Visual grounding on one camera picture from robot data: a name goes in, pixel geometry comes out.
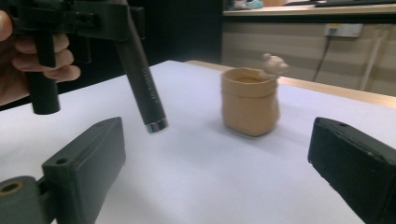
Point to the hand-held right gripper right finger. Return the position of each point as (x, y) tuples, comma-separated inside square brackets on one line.
[(358, 168)]

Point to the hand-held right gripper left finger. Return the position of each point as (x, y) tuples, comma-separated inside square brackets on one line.
[(87, 161)]

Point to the brown sack-shaped cup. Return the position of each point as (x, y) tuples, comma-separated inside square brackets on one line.
[(249, 105)]

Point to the black curtain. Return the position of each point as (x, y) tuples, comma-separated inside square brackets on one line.
[(186, 31)]

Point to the light wooden table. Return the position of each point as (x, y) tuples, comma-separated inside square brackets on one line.
[(342, 91)]

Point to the teal object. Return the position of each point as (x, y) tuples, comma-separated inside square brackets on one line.
[(254, 4)]

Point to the white table cover sheet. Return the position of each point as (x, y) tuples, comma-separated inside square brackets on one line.
[(202, 174)]

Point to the dark flat object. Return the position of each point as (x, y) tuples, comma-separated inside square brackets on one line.
[(355, 3)]

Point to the white wall socket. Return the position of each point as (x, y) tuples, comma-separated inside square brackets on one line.
[(344, 30)]

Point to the wall counter with dark edge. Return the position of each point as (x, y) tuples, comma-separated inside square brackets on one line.
[(311, 14)]

